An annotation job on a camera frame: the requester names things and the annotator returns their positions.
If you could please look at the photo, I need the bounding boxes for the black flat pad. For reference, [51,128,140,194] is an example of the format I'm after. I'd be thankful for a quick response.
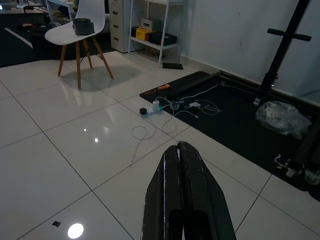
[162,62,184,71]

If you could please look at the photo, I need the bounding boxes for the black carpet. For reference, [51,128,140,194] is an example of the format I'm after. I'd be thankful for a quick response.
[0,11,118,68]

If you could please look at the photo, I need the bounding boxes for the white desk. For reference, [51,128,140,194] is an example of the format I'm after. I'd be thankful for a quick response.
[46,0,79,25]

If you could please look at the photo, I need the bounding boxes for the yellow box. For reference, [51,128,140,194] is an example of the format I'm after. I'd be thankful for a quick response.
[135,26,160,42]

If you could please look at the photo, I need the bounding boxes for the white drawer cabinet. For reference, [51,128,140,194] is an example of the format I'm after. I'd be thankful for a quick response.
[109,0,138,53]

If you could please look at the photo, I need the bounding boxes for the white power strip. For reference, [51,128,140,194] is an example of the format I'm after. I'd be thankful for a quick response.
[139,99,165,118]

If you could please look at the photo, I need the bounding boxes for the crumpled clear plastic bag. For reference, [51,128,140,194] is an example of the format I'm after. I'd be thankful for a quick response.
[255,100,313,138]

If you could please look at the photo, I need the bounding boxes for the white charger adapter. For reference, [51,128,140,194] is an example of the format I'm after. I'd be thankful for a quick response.
[184,99,223,119]

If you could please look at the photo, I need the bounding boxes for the white metal shelf rack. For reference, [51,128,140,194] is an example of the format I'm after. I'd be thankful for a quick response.
[127,0,186,69]

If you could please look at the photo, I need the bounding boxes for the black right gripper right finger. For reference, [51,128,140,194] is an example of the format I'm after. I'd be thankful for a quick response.
[178,141,237,240]

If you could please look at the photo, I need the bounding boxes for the black metal gantry stand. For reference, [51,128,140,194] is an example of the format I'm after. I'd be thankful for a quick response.
[166,0,320,198]

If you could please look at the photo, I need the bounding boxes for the white chair wooden legs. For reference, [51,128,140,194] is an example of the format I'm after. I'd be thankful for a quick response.
[44,0,115,90]

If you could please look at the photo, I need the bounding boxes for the orange hand tool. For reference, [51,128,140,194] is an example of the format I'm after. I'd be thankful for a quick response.
[145,84,172,95]

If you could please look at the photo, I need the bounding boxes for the white box black label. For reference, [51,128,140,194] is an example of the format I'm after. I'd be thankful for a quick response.
[140,17,163,32]

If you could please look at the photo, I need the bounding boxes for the black case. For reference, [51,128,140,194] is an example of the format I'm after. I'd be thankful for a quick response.
[146,32,178,47]

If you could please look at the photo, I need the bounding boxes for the white looped cable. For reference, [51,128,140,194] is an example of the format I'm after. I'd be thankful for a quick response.
[129,109,181,166]

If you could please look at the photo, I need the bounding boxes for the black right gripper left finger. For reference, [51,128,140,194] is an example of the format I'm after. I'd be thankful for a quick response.
[140,144,185,240]

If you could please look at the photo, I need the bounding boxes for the dark grey round device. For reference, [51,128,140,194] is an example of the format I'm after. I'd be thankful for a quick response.
[72,17,95,36]

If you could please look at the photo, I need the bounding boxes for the black gym floor mat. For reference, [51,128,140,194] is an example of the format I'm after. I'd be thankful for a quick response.
[139,70,320,201]

